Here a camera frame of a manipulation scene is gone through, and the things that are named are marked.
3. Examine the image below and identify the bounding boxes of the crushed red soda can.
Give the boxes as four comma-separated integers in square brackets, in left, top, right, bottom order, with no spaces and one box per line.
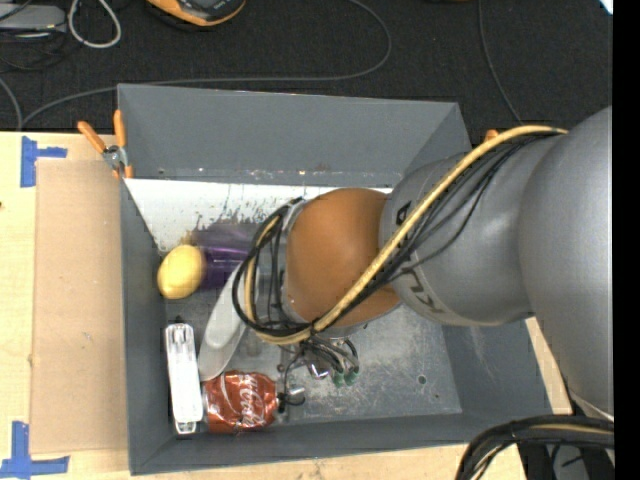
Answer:
[201,369,281,436]

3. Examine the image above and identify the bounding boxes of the pale grey oblong object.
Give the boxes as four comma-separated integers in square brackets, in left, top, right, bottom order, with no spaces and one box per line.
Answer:
[196,262,251,383]

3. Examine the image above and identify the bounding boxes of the white stapler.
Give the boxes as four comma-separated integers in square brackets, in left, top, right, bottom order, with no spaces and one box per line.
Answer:
[164,322,205,436]

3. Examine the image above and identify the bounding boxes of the purple cup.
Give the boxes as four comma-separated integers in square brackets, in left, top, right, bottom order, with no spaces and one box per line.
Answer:
[192,220,262,292]

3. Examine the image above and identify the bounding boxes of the yellow lemon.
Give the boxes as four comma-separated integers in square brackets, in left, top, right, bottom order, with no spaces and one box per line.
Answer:
[156,244,207,301]

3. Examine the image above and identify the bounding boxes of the grey metal bin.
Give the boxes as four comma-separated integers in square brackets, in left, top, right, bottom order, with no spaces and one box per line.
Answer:
[116,82,575,476]

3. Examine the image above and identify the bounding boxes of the brown cardboard board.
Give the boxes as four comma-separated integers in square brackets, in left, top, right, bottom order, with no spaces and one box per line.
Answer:
[28,159,130,457]

